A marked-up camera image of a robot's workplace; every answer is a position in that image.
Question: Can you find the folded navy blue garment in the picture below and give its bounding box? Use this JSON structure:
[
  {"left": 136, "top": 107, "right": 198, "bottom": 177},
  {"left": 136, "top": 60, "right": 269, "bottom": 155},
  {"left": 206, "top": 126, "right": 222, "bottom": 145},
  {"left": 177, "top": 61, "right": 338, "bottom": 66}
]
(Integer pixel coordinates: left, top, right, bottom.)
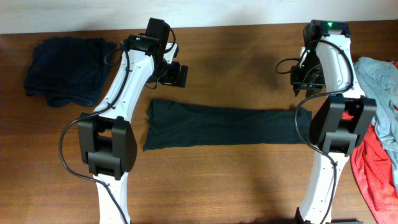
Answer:
[{"left": 24, "top": 37, "right": 116, "bottom": 108}]

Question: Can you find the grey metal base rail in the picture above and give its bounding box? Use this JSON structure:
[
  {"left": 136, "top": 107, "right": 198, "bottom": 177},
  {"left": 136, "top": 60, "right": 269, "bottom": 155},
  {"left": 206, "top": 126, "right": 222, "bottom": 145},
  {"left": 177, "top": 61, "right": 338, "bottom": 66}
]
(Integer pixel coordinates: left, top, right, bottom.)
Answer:
[{"left": 330, "top": 220, "right": 364, "bottom": 224}]

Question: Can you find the red mesh shirt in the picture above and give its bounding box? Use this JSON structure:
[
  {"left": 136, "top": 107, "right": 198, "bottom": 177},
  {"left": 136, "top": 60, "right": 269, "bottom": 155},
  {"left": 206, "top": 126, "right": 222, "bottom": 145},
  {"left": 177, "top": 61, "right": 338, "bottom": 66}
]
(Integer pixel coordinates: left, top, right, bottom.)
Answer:
[{"left": 351, "top": 121, "right": 397, "bottom": 223}]

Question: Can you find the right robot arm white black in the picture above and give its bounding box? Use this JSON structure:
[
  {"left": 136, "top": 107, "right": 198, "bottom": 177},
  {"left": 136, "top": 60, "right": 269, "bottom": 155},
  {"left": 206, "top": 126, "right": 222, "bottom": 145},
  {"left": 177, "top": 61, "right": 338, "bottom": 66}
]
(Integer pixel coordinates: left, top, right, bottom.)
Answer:
[{"left": 290, "top": 20, "right": 376, "bottom": 223}]

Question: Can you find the black Nike t-shirt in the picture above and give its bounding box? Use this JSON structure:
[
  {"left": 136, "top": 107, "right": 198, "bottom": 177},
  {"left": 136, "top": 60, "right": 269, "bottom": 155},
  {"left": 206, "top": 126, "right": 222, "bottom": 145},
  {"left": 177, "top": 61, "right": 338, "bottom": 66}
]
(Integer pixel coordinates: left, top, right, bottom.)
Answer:
[{"left": 143, "top": 99, "right": 312, "bottom": 151}]

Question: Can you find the light grey-blue shirt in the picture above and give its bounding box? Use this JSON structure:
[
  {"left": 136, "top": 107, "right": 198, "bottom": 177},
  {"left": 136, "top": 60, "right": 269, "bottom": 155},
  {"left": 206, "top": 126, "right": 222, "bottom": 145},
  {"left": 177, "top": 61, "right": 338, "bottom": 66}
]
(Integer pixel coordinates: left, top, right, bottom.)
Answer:
[{"left": 354, "top": 57, "right": 397, "bottom": 187}]

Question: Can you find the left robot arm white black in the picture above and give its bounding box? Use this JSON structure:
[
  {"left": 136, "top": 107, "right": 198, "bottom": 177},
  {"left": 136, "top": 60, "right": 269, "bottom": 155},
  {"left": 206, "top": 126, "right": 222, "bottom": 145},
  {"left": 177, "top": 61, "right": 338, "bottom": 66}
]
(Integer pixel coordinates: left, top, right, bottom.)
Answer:
[{"left": 77, "top": 18, "right": 188, "bottom": 223}]

